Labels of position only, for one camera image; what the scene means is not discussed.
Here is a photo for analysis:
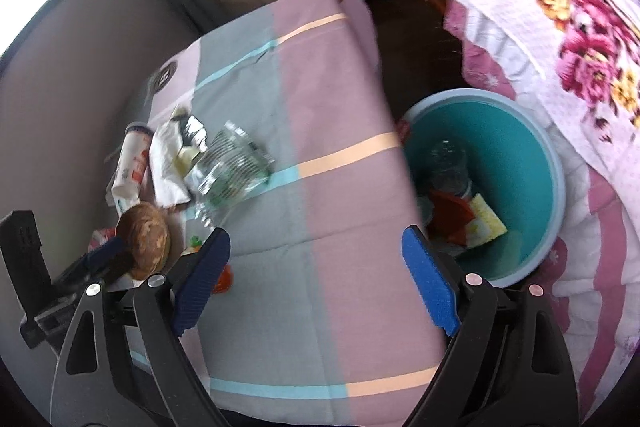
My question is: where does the yellow trash in bin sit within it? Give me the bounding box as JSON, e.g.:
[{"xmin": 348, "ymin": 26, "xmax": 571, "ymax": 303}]
[{"xmin": 464, "ymin": 193, "xmax": 508, "ymax": 249}]

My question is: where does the red trash in bin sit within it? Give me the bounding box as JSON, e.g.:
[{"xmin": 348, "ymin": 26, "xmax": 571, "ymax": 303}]
[{"xmin": 427, "ymin": 190, "xmax": 475, "ymax": 247}]

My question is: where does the teal trash bin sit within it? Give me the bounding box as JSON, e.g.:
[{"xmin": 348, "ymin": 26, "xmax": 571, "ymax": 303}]
[{"xmin": 404, "ymin": 89, "xmax": 566, "ymax": 287}]

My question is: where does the pink snack wrapper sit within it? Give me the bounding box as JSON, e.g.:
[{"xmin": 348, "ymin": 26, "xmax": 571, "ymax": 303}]
[{"xmin": 88, "ymin": 228, "xmax": 122, "ymax": 256}]

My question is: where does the brown woven bowl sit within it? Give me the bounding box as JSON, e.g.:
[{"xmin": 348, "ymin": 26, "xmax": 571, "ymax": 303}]
[{"xmin": 116, "ymin": 202, "xmax": 171, "ymax": 281}]

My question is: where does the orange green snack wrapper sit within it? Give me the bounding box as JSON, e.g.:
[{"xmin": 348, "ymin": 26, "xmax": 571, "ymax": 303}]
[{"xmin": 182, "ymin": 231, "xmax": 236, "ymax": 295}]

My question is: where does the white yogurt cup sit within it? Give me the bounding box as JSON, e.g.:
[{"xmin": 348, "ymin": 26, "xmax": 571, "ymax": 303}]
[{"xmin": 108, "ymin": 122, "xmax": 153, "ymax": 216}]

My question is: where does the striped pink grey tablecloth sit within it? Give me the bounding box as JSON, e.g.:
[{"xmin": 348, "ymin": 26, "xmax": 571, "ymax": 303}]
[{"xmin": 115, "ymin": 0, "xmax": 444, "ymax": 426}]

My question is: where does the silver foil wrapper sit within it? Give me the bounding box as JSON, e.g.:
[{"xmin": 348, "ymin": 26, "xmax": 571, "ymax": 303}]
[{"xmin": 150, "ymin": 106, "xmax": 207, "ymax": 208}]

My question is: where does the crushed clear plastic bottle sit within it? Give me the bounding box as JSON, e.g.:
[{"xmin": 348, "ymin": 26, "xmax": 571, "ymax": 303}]
[{"xmin": 184, "ymin": 121, "xmax": 273, "ymax": 222}]

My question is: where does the floral pink bed quilt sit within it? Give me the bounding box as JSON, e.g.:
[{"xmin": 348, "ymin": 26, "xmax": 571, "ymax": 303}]
[{"xmin": 445, "ymin": 0, "xmax": 639, "ymax": 419}]

